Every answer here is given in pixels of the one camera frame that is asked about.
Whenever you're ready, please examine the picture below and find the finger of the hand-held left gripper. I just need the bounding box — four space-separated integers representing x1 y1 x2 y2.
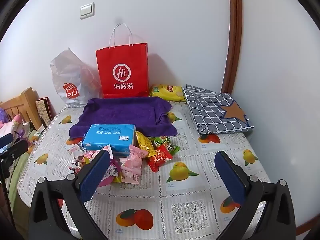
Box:
0 133 13 150
0 139 29 161

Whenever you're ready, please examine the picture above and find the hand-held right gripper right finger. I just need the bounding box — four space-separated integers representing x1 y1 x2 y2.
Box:
214 151 297 240

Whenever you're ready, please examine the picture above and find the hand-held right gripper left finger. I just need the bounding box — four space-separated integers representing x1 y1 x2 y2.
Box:
29 149 112 240

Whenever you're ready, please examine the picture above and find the red white cartoon snack packet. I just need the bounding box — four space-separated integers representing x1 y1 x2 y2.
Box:
69 160 87 174

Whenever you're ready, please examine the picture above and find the long pink bear snack packet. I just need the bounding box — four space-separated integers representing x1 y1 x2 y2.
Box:
84 144 113 165

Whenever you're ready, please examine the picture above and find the light pink snack packet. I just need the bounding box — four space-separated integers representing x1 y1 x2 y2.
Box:
129 144 148 170
121 165 142 185

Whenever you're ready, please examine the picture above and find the yellow snack packet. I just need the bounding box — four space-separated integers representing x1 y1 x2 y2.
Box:
136 131 157 158

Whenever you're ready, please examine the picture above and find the green snack packet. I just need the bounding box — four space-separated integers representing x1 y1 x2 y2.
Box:
152 135 180 155

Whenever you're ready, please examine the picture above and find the magenta snack packet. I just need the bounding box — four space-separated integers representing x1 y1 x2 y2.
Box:
97 159 123 188

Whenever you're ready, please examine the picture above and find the pink purple plush toy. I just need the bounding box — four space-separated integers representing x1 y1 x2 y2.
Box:
0 107 33 153

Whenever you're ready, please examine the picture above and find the blue tissue pack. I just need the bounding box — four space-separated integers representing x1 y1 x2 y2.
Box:
82 124 137 155

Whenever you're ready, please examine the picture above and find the wooden headboard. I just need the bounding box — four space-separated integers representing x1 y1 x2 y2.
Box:
0 87 42 130

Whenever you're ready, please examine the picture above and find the fruit print tablecloth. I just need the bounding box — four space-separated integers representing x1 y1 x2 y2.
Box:
17 100 272 240

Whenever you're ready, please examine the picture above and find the purple towel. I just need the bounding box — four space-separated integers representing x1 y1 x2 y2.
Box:
69 97 178 138

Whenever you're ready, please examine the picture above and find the grey checked cloth with star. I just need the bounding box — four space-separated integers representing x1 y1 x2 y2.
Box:
182 84 254 135

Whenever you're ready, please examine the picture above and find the white plastic bag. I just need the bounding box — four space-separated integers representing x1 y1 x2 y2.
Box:
49 47 103 108

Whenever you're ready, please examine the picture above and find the yellow chips bag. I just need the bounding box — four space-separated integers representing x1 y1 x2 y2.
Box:
149 84 187 102

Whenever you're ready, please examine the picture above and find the red paper bag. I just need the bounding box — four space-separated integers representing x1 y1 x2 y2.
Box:
96 23 150 99

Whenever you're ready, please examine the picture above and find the brown wooden door frame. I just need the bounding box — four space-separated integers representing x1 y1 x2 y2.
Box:
220 0 243 94

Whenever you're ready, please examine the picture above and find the white light switch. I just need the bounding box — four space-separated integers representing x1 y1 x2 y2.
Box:
80 2 95 19

